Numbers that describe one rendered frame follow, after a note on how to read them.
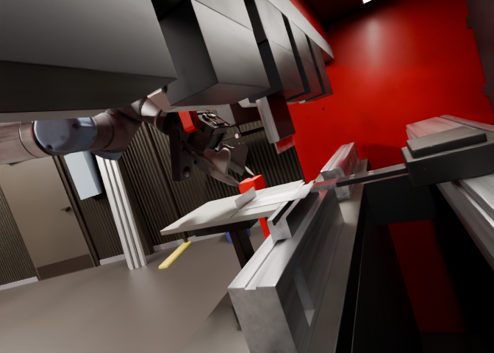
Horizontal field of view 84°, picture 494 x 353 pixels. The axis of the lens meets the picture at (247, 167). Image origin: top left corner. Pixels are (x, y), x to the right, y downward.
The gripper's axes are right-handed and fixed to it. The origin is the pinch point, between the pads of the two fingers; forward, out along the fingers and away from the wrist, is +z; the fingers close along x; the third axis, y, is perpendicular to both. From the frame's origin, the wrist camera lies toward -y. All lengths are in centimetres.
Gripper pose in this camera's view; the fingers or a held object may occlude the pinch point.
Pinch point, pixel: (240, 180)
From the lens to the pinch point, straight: 53.9
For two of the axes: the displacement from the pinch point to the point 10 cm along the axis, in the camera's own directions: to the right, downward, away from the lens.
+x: 4.2, -2.2, 8.8
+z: 7.9, 5.7, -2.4
